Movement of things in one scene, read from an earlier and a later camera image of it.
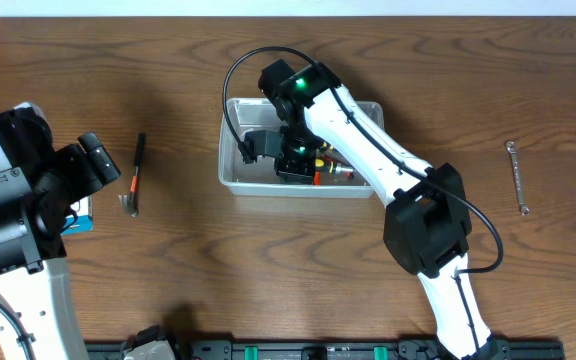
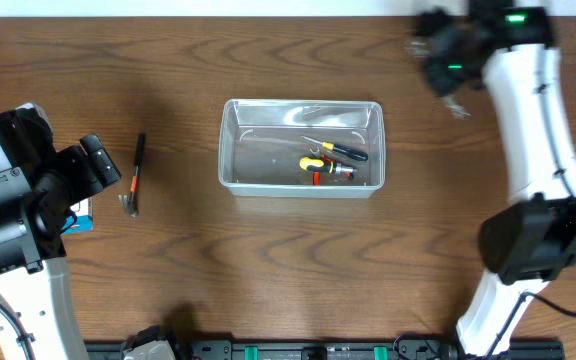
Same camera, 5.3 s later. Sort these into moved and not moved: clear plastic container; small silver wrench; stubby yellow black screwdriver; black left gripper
Moved: small silver wrench
Not moved: clear plastic container; black left gripper; stubby yellow black screwdriver
